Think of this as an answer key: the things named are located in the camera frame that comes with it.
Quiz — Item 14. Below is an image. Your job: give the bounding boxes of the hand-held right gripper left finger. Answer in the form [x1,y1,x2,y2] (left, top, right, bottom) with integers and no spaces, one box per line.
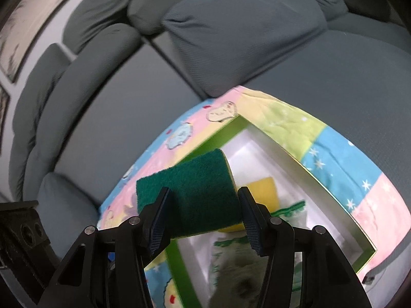
[38,187,172,308]

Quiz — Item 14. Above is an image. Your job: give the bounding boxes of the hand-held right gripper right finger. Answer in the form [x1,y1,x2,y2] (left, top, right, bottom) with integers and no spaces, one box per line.
[237,187,373,308]

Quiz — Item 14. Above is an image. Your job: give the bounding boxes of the yellow green scouring sponge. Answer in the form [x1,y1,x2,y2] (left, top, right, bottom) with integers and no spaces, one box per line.
[246,177,280,213]
[136,148,246,239]

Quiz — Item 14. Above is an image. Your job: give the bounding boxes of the clear zip bag with scourer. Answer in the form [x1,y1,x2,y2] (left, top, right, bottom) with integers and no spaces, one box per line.
[271,200,307,229]
[207,231,304,308]

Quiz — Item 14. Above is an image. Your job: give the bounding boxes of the green cardboard box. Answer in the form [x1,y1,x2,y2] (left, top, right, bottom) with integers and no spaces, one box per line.
[165,114,377,308]

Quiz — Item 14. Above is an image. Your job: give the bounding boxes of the pastel printed blanket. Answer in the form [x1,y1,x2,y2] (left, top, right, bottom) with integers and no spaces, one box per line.
[96,85,403,308]

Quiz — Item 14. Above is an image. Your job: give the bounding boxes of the grey sofa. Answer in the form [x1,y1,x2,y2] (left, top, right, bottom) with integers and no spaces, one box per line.
[10,0,411,308]

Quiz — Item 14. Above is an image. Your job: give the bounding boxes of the large grey sofa cushion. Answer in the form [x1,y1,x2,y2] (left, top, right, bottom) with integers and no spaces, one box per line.
[162,0,328,98]

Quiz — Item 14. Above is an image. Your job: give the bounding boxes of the framed wall picture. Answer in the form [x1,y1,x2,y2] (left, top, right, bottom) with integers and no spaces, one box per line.
[0,86,10,129]

